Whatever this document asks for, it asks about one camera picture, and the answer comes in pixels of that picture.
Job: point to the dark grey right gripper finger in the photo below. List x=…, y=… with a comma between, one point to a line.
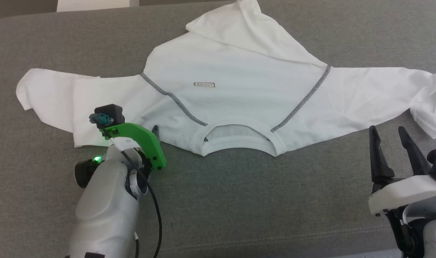
x=379, y=161
x=415, y=154

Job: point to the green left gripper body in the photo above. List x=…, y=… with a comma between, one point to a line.
x=146, y=138

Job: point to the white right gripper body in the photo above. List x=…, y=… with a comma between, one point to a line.
x=404, y=193

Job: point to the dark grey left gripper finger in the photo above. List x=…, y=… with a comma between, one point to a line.
x=155, y=132

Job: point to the white long-sleeve shirt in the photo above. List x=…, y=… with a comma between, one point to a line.
x=239, y=89

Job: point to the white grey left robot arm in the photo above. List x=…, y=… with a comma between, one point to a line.
x=107, y=211

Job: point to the grey fabric sofa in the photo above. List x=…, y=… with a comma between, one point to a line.
x=257, y=200

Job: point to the white baseboard block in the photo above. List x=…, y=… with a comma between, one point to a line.
x=96, y=5

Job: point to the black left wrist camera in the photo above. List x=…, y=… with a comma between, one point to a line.
x=108, y=113

